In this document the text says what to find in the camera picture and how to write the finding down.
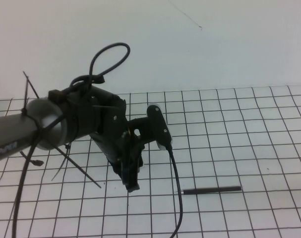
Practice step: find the black zip tie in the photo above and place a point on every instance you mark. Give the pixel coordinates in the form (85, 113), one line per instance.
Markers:
(63, 163)
(79, 168)
(31, 84)
(27, 93)

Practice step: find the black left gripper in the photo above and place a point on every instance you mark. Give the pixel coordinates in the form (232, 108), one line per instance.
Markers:
(115, 146)

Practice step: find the short black plug lead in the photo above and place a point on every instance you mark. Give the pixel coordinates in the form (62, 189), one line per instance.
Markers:
(38, 162)

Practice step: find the black ballpoint pen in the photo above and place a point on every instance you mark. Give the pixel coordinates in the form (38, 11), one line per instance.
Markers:
(214, 190)

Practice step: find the black left camera mount bracket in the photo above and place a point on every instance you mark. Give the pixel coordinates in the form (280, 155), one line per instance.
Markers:
(142, 126)

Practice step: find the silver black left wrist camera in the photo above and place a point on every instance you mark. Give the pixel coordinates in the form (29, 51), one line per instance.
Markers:
(159, 124)

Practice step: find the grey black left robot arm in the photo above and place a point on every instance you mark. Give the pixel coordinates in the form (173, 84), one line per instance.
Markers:
(48, 119)

